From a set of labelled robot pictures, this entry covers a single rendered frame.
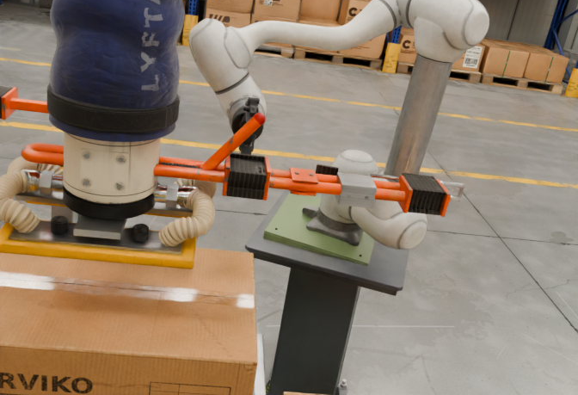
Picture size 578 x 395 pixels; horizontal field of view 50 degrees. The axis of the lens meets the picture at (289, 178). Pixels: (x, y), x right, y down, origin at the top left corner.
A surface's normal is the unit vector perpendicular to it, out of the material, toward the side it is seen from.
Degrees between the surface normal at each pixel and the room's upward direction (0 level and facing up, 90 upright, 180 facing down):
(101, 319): 0
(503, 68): 92
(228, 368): 90
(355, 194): 90
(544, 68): 90
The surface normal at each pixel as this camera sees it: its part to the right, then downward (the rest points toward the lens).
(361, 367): 0.15, -0.91
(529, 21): 0.09, 0.40
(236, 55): 0.54, 0.14
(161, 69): 0.84, 0.07
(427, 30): -0.81, 0.21
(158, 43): 0.65, 0.63
